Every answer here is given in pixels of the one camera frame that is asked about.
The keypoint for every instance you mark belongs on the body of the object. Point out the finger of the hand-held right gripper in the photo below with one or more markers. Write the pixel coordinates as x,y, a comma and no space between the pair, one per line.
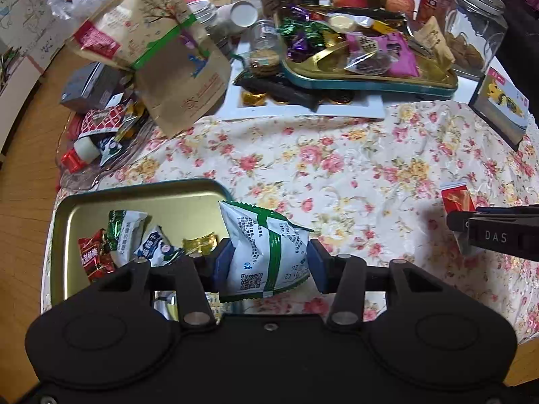
459,221

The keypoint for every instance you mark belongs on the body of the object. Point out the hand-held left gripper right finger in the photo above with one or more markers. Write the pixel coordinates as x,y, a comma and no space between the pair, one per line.
318,267

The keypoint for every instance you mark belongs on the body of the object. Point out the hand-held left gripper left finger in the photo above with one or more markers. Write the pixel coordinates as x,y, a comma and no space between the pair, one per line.
221,265

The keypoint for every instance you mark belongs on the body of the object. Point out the red white snack packet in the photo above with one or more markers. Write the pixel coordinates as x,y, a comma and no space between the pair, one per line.
457,197

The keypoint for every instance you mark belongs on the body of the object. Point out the gold candy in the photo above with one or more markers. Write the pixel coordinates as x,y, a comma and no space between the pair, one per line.
200,243

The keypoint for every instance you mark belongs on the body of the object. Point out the white green snack packet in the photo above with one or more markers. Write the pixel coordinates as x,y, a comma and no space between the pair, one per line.
261,252
126,235

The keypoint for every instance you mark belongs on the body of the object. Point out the white blue snack packet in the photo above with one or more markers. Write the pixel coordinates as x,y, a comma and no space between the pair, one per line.
158,246

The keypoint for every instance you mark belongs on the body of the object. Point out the gold metal tray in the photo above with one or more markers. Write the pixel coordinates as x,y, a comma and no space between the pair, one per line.
168,202

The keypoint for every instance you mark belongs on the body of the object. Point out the floral tablecloth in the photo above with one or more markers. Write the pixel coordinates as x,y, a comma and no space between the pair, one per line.
337,168

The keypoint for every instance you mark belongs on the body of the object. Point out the picture card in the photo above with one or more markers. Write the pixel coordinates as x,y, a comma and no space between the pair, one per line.
501,105

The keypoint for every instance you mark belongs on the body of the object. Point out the clear glass dish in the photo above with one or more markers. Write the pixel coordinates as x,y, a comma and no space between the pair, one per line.
84,176

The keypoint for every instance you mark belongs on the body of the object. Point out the teal tray of candy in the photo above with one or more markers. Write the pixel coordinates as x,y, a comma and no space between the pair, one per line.
370,82

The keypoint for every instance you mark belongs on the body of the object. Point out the pink snack packet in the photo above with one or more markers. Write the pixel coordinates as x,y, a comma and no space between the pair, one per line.
400,57

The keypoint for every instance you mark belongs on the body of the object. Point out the black snack packet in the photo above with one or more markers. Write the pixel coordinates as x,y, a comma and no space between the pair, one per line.
278,90

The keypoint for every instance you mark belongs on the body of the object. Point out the tan snack packet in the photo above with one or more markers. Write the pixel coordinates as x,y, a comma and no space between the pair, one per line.
433,42

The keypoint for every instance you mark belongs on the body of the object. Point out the red patterned snack packet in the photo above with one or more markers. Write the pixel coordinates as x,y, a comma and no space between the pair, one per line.
103,120

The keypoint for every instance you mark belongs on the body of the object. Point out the large clear plastic jar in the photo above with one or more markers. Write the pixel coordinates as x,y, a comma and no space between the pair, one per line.
478,25

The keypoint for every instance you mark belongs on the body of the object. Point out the brown paper bag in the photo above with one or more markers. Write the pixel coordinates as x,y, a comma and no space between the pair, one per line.
168,59

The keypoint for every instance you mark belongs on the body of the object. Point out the grey cardboard box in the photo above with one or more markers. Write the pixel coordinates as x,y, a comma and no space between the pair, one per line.
90,86

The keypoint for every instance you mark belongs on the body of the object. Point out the small clear cookie jar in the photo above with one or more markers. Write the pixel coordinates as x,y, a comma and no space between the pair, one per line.
265,46

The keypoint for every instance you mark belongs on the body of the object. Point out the white paper cup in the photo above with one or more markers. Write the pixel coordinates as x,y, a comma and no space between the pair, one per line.
238,14

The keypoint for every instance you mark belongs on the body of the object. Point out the white low cabinet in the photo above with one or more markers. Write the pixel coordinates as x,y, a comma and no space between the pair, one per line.
17,88

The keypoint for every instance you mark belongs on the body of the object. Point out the white board with drawings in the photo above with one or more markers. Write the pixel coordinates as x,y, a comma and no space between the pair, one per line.
29,12

